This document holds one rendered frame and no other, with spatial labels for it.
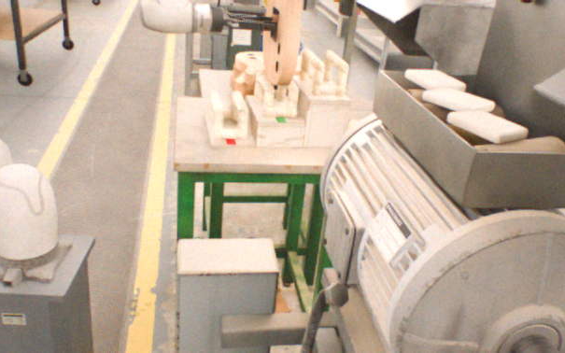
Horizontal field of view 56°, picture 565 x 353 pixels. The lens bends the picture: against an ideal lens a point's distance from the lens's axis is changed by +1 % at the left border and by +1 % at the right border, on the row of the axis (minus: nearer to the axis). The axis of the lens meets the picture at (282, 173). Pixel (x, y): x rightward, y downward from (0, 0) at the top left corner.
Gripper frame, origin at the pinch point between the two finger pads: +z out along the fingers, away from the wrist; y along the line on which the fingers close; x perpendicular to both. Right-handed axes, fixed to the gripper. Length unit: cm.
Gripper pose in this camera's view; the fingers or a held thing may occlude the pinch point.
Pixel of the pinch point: (273, 23)
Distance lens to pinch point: 177.2
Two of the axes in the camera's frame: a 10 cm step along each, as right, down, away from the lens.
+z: 9.7, 0.1, 2.4
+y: 2.1, 4.4, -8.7
